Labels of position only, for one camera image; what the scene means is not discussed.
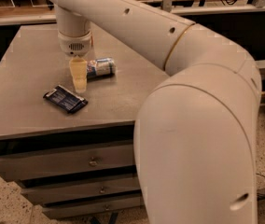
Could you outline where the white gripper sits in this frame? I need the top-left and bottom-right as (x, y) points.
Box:
(58, 32), (92, 93)

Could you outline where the blue silver redbull can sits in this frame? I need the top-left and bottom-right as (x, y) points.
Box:
(87, 58), (116, 78)

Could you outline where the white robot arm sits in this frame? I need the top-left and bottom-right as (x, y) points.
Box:
(50, 0), (261, 224)

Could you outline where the dark blue snack packet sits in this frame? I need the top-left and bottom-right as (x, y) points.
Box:
(43, 85), (88, 114)

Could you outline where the grey drawer cabinet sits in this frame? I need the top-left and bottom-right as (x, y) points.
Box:
(0, 24), (167, 209)

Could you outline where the top grey drawer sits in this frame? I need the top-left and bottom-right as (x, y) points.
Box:
(0, 140), (134, 182)

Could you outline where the grey drawer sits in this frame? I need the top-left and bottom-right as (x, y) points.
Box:
(0, 140), (134, 182)
(42, 193), (144, 219)
(21, 175), (140, 204)

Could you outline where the middle grey drawer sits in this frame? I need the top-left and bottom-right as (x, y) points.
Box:
(21, 175), (140, 204)

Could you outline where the bottom grey drawer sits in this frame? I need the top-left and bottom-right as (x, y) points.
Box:
(42, 193), (144, 219)

